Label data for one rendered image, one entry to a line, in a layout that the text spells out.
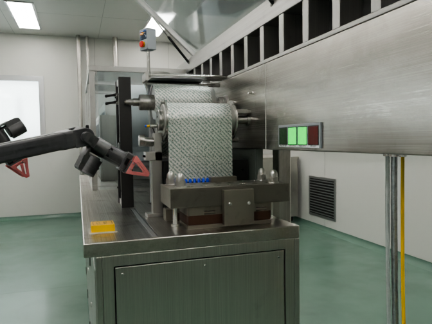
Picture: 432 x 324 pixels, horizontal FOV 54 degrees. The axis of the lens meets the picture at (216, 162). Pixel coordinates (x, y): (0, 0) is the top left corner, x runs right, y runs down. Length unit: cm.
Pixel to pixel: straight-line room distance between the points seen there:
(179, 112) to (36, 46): 579
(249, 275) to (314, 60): 67
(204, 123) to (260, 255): 50
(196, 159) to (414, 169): 308
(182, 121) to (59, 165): 561
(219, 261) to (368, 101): 64
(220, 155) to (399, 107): 76
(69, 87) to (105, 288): 595
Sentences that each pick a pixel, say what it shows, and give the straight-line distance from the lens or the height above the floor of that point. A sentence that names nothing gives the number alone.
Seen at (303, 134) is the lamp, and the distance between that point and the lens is 125.
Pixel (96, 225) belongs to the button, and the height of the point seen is 92.
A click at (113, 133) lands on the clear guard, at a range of 249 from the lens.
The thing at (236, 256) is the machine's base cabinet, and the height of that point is 82.
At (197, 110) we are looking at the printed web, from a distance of 152.
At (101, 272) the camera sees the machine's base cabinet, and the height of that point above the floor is 82.
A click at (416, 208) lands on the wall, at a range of 435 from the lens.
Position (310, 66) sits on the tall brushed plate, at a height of 138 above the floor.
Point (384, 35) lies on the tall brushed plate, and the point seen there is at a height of 139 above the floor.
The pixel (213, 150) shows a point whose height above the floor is 114.
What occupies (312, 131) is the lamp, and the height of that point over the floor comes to 120.
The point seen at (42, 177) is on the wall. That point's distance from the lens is 705.
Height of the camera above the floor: 118
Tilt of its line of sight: 3 degrees down
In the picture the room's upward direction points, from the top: 1 degrees counter-clockwise
